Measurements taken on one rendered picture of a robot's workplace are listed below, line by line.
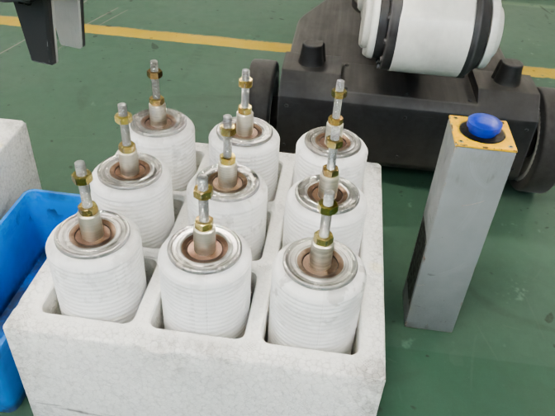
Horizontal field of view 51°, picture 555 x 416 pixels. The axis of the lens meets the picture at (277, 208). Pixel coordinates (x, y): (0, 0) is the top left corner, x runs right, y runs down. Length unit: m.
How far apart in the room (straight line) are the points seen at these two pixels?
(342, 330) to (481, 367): 0.32
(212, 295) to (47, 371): 0.21
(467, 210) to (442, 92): 0.39
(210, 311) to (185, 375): 0.08
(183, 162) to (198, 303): 0.27
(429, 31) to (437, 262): 0.33
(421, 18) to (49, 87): 0.94
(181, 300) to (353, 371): 0.18
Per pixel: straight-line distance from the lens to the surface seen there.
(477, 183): 0.73
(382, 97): 1.06
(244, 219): 0.67
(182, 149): 0.79
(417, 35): 0.89
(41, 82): 1.55
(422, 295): 0.85
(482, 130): 0.71
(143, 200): 0.69
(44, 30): 0.50
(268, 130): 0.79
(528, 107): 1.11
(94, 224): 0.61
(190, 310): 0.60
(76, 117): 1.37
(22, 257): 0.95
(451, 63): 0.91
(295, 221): 0.67
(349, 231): 0.67
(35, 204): 0.96
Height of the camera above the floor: 0.65
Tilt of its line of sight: 38 degrees down
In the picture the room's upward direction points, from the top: 4 degrees clockwise
